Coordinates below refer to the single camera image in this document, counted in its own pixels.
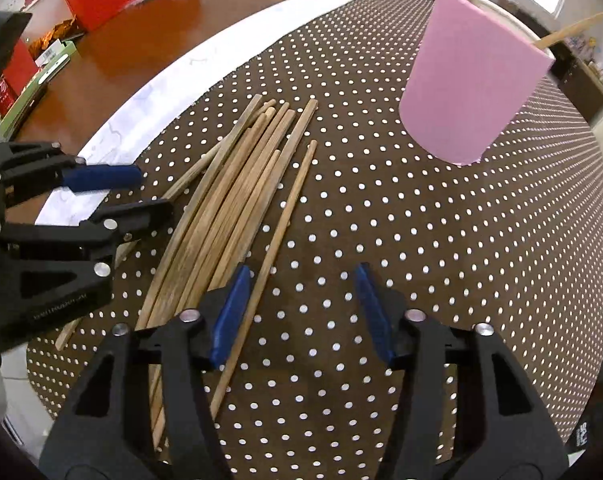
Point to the orange snack packet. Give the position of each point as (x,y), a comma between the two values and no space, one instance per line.
(56,35)

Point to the bunch of wooden chopsticks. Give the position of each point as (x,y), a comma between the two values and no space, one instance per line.
(574,29)

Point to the dark wooden cabinet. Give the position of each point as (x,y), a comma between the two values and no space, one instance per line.
(576,75)

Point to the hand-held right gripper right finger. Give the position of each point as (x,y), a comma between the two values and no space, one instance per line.
(374,310)

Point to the clutter of small bottles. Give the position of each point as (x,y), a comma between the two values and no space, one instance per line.
(594,57)

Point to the green box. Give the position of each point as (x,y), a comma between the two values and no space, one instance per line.
(41,77)

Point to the red box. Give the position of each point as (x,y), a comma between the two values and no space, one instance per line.
(13,80)

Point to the brown polka dot mat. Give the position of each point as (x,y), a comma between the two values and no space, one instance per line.
(431,240)

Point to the pile of wooden chopsticks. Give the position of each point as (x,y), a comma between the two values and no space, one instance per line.
(241,185)

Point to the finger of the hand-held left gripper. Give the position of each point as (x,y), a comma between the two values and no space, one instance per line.
(136,212)
(103,178)

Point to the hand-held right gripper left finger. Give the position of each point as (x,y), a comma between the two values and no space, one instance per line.
(229,312)

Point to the pink cup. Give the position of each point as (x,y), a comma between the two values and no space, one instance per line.
(471,85)

